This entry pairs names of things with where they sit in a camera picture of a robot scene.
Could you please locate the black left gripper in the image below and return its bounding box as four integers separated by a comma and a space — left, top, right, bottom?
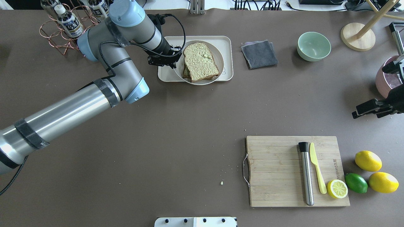
148, 46, 183, 69

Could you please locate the bread slice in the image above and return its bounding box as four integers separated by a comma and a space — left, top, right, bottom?
183, 43, 219, 79
182, 63, 217, 82

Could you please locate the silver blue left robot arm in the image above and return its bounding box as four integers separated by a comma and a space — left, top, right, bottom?
0, 0, 185, 194

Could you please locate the cream rabbit tray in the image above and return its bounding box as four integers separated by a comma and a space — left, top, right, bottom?
157, 36, 233, 86

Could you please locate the grey folded cloth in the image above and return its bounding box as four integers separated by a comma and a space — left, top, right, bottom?
241, 40, 278, 69

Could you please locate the right tea bottle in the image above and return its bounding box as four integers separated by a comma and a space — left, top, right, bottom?
88, 0, 109, 21

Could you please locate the tea bottle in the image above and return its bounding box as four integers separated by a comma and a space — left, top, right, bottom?
88, 0, 109, 21
40, 0, 60, 20
54, 4, 84, 38

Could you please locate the front tea bottle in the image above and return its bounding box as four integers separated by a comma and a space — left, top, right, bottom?
54, 4, 84, 38

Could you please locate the left tea bottle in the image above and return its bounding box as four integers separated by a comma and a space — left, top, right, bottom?
40, 0, 60, 20

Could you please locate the green ceramic bowl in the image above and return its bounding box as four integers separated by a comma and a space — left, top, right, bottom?
297, 32, 331, 62

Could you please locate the bamboo cutting board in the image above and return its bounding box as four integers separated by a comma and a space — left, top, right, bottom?
246, 136, 345, 207

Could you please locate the steel muddler black cap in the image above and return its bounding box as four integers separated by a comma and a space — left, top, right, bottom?
298, 141, 314, 206

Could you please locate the yellow plastic knife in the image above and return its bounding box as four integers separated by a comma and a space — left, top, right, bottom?
309, 143, 327, 194

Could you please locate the wooden cup stand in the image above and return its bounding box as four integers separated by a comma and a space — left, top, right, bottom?
340, 0, 404, 52

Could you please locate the half lemon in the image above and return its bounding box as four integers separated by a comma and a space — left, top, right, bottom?
326, 179, 348, 199

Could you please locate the pink ice bowl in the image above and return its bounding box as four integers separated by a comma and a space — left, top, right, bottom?
375, 55, 403, 98

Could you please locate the upper whole lemon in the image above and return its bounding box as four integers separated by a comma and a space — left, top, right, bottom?
355, 150, 383, 172

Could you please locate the whole lemon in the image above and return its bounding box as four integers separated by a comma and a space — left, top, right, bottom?
368, 172, 399, 193
355, 150, 383, 172

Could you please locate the green lime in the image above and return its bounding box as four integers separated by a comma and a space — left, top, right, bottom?
345, 173, 368, 194

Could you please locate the metal ice scoop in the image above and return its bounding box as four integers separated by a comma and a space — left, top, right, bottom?
389, 22, 404, 55

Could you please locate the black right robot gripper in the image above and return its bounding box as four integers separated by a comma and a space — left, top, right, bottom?
352, 61, 404, 119

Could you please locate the lower whole lemon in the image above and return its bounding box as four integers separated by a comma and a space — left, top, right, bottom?
368, 172, 399, 193

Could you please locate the copper wire bottle rack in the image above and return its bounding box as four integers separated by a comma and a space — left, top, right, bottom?
39, 0, 98, 55

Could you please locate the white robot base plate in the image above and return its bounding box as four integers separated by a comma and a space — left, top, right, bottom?
154, 216, 238, 227

